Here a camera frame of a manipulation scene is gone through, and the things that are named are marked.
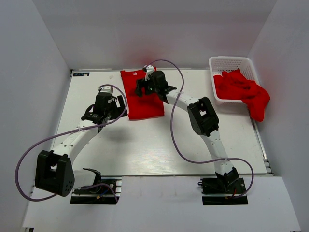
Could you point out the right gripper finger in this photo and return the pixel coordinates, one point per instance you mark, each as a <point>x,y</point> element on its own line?
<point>138,91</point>
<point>141,83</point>

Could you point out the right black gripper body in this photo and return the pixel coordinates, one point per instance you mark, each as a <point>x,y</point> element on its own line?
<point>152,86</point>

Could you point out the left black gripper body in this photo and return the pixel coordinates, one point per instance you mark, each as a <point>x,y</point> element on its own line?
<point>114,111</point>

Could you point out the red t shirt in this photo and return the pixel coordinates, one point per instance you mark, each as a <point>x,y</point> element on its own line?
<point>145,107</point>

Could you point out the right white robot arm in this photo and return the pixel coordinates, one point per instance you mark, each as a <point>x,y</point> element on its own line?
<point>203,119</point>

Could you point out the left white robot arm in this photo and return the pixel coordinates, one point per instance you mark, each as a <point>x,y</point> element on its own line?
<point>54,171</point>

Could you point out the blue label sticker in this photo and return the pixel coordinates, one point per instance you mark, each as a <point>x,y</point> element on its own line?
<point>80,74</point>

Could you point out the crumpled red shirt in basket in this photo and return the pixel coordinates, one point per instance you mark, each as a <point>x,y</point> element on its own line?
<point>234,86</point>

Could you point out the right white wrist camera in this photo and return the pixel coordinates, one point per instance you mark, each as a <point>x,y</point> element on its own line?
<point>148,69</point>

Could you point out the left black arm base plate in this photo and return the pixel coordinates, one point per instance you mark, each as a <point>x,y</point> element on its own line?
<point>99,195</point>

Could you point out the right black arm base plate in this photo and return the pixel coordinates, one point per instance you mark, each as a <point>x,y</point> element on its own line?
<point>213,195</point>

